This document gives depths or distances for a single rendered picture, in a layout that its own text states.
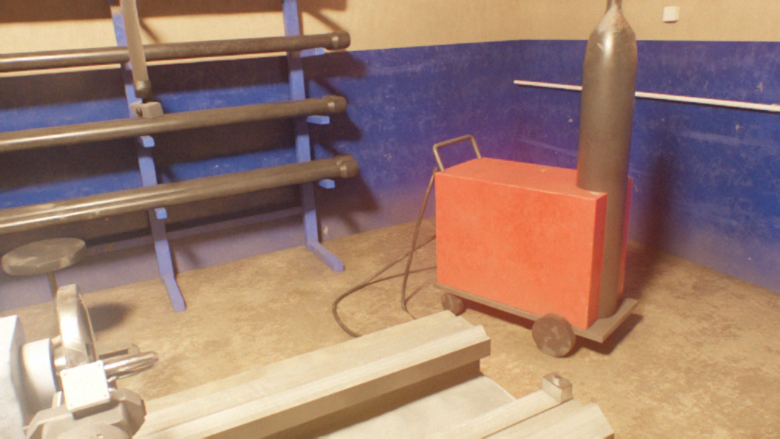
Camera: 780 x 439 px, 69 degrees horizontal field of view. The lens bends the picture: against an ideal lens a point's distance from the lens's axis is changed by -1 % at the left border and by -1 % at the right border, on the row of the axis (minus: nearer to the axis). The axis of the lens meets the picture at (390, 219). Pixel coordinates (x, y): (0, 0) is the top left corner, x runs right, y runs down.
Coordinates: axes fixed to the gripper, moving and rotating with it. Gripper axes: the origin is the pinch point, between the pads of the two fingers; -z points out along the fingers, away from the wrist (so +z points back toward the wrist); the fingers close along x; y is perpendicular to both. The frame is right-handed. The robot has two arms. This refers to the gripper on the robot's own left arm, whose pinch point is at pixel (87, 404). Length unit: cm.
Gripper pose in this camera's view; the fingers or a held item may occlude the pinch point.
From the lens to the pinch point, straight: 81.3
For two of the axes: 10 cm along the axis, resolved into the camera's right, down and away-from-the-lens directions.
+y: -0.5, -9.5, -3.2
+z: 4.7, 2.6, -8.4
